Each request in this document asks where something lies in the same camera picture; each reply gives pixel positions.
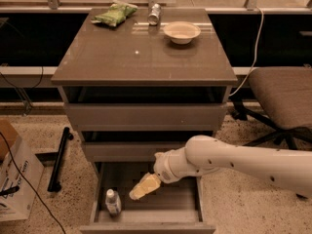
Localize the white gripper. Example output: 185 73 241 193
129 152 175 200

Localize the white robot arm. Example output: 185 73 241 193
129 136 312 200

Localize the bottom grey drawer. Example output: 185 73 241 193
80 162 215 234

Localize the grey drawer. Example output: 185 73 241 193
82 131 215 162
80 162 215 234
64 87 226 132

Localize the middle grey drawer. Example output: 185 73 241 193
82 131 215 162

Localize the top grey drawer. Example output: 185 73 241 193
64 87 226 132

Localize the grey drawer cabinet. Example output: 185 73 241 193
50 7 238 234

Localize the black metal bar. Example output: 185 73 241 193
48 127 73 192

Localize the cardboard box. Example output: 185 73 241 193
0 120 44 221

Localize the white paper bowl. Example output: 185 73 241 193
163 21 201 45

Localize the grey office chair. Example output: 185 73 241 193
230 66 312 150

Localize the silver soda can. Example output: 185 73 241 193
147 3 161 26

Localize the green snack bag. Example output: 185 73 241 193
91 2 137 27

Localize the black cable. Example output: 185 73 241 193
0 132 67 234

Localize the white cable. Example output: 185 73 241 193
228 7 264 98

